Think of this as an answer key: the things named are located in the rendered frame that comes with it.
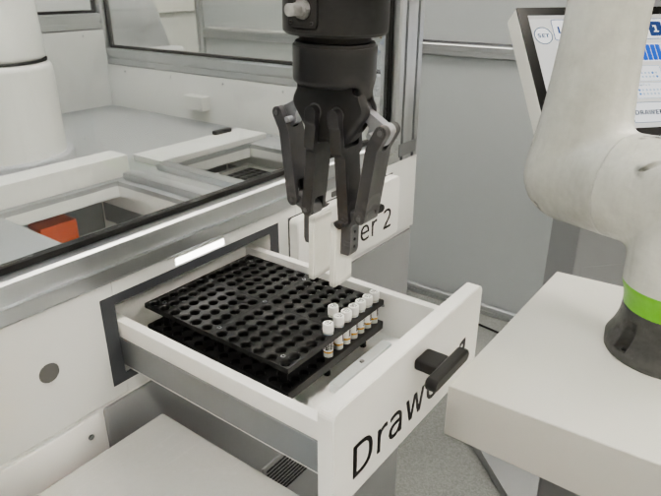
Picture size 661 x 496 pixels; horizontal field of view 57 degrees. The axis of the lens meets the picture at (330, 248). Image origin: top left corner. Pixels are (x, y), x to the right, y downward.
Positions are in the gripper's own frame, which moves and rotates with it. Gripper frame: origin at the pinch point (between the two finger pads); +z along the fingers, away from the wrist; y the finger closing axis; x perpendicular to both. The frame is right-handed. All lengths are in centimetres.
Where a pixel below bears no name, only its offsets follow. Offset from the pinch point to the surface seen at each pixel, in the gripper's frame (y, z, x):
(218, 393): -4.5, 13.0, -12.2
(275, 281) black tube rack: -12.4, 10.5, 5.4
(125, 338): -20.0, 13.0, -11.9
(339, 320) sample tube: 0.6, 9.0, 1.2
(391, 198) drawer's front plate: -18.8, 12.0, 44.1
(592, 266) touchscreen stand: 7, 39, 98
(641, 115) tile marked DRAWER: 11, 1, 92
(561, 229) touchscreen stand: -2, 32, 99
